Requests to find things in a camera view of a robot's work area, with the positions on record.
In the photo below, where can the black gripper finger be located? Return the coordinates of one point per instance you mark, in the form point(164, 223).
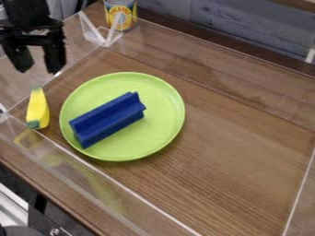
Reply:
point(19, 56)
point(55, 55)

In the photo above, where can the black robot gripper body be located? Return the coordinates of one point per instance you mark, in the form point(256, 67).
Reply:
point(23, 16)

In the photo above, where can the yellow toy banana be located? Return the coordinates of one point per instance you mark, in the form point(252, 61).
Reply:
point(37, 110)

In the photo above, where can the lime green plate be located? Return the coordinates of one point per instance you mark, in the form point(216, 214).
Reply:
point(142, 138)

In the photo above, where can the yellow labelled tin can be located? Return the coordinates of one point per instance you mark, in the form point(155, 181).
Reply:
point(122, 10)

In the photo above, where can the blue foam block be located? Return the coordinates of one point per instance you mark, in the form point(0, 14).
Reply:
point(103, 121)

